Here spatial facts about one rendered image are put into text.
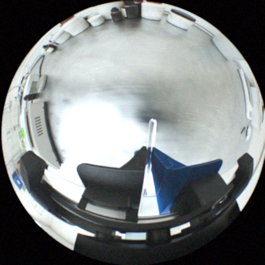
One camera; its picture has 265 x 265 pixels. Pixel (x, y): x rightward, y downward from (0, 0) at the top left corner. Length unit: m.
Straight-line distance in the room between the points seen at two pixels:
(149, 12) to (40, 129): 0.39
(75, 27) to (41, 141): 0.32
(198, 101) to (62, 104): 0.26
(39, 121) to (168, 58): 0.30
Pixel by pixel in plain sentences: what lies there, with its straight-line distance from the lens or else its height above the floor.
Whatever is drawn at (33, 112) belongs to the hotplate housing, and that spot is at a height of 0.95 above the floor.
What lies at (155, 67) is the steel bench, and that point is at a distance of 0.15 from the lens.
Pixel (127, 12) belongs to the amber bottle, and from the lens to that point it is 0.28.
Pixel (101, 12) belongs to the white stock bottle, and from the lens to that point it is 0.31.
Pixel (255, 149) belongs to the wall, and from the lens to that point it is 1.16.
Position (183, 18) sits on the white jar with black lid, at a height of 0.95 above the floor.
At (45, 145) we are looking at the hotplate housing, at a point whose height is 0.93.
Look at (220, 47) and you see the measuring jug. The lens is 0.40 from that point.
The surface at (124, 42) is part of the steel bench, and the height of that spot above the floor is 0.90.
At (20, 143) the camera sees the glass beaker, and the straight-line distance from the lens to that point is 0.25.
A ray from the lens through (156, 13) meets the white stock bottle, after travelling 0.28.
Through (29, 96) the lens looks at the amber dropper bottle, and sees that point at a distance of 0.38.
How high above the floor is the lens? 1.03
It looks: 71 degrees down
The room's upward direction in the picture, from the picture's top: 173 degrees counter-clockwise
